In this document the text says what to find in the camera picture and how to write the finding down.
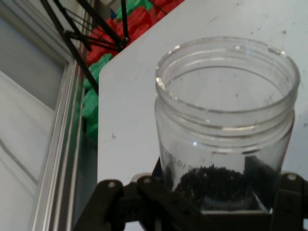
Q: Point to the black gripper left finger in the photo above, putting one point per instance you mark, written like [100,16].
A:
[113,207]

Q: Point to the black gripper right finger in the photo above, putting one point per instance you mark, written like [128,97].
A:
[291,204]

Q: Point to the clear jar with black seeds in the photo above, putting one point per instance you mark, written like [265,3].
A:
[228,120]

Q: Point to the small green foam puzzle block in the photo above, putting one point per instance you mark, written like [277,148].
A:
[91,113]

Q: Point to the black tripod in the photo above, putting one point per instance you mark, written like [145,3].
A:
[101,24]

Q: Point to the red and green foam mat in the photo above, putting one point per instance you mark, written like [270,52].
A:
[139,19]

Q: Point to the red foam puzzle block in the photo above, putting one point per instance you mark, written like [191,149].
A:
[168,4]

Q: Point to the aluminium wall rail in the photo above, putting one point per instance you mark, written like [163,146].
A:
[60,144]

